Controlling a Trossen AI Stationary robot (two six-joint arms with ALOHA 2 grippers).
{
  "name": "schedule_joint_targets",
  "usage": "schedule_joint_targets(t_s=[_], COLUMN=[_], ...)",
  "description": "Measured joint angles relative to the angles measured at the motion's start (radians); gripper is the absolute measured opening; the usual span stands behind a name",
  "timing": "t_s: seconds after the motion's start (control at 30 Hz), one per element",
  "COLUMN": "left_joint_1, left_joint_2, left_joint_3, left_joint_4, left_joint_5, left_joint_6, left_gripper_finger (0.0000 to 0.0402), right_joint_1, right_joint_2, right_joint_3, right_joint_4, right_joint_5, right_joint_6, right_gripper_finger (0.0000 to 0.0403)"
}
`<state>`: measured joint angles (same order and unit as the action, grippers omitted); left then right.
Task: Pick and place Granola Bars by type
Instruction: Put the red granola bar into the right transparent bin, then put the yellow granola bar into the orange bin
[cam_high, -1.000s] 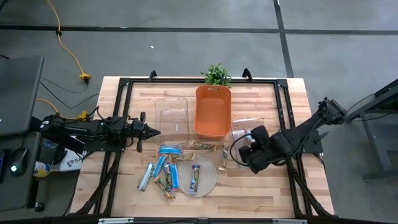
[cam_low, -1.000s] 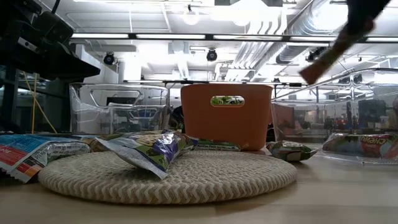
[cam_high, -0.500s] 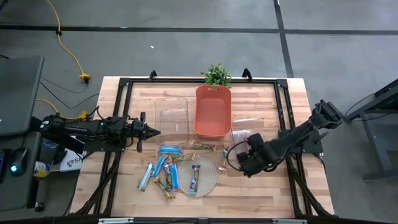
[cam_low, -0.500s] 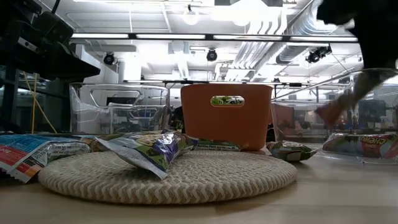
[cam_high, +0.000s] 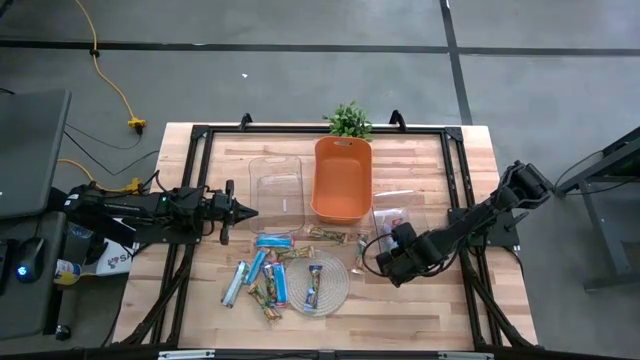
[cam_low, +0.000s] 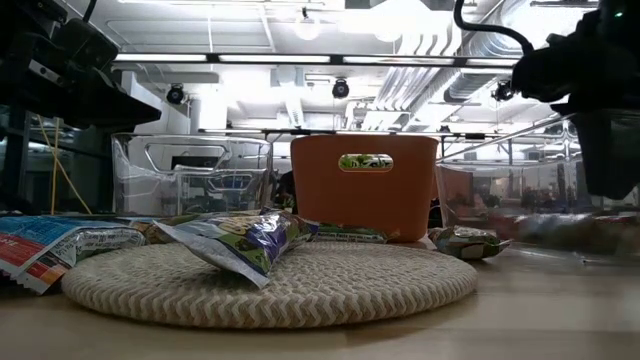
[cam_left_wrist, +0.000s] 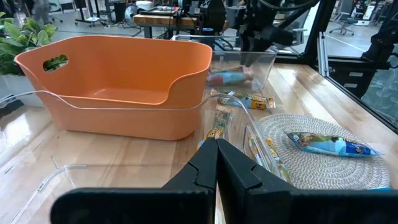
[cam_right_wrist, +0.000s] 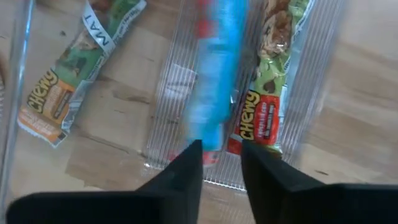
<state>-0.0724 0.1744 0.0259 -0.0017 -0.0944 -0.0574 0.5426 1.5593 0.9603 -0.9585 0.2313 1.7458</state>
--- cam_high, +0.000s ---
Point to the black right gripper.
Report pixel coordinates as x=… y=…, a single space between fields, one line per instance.
x=407 y=257

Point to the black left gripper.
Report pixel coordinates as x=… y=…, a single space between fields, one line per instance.
x=222 y=210

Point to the green red granola bar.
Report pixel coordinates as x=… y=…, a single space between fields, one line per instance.
x=396 y=221

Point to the clear plastic bin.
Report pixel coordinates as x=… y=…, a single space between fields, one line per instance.
x=277 y=195
x=400 y=202

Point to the blue and white granola bar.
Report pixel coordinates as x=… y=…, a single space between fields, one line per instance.
x=235 y=285

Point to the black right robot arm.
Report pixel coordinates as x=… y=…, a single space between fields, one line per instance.
x=480 y=215

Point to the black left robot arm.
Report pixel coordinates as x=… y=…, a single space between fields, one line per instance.
x=125 y=205

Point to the round woven beige mat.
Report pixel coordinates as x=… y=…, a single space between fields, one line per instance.
x=332 y=290

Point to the orange plastic bin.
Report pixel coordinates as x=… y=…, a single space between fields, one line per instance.
x=342 y=185

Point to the white printed bag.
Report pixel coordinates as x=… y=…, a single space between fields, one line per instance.
x=117 y=260

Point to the green potted plant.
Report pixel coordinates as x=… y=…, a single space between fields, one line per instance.
x=348 y=122

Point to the plastic bottle yellow label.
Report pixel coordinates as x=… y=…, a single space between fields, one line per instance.
x=67 y=272

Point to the black metal stand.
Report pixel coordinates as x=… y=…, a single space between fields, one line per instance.
x=602 y=240

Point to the black caster wheel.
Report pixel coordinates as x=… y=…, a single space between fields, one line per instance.
x=63 y=333

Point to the black computer mouse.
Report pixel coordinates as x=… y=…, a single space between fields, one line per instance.
x=31 y=260

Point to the black side table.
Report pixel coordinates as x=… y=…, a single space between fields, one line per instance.
x=25 y=310

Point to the silver metal bracket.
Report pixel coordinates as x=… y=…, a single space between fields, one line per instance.
x=465 y=356
x=185 y=354

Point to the black aluminium frame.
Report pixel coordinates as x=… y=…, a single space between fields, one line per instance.
x=325 y=129

